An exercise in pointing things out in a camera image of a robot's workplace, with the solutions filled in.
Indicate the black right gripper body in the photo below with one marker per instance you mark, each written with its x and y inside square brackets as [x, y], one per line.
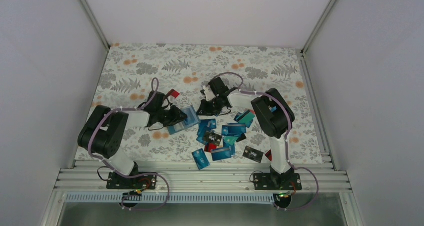
[212, 108]

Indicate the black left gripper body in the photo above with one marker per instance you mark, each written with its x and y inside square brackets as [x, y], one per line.
[163, 117]

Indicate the teal leather card holder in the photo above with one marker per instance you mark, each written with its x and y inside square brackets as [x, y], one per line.
[189, 121]

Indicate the red card black stripe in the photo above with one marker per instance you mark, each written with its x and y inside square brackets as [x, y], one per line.
[268, 155]

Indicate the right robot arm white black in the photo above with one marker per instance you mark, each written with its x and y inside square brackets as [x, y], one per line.
[273, 113]

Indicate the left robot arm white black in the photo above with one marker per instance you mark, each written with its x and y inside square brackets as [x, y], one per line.
[103, 132]

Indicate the red card upper left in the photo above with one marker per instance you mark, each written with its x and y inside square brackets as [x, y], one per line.
[172, 94]

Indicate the blue card middle right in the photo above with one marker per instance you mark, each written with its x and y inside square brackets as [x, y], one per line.
[234, 129]

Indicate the black visa card centre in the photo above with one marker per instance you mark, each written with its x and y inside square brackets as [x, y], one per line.
[212, 137]

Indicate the black visa card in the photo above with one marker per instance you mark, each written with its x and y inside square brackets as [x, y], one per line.
[253, 154]
[212, 137]

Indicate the teal green card right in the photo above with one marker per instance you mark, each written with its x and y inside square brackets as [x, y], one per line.
[247, 117]

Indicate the teal card centre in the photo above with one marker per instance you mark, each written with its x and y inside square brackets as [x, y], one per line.
[229, 141]

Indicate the black visa card right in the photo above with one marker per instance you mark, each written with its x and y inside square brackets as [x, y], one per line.
[253, 154]

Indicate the floral patterned table mat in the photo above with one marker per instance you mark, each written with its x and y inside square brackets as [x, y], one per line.
[130, 67]

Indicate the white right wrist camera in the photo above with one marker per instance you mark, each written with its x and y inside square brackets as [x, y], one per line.
[208, 93]

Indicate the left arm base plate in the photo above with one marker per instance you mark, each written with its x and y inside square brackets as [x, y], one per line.
[116, 181]

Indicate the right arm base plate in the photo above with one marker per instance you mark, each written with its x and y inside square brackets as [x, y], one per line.
[270, 182]

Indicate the aluminium rail base front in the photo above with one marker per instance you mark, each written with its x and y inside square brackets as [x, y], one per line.
[218, 177]

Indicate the grey cable duct front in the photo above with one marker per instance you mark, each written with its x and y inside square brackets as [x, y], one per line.
[156, 197]

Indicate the aluminium frame post left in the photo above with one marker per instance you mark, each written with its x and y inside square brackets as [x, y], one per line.
[94, 22]

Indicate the aluminium frame post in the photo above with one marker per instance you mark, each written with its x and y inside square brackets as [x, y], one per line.
[328, 9]
[94, 22]

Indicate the aluminium frame post right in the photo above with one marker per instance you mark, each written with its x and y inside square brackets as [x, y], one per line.
[328, 9]

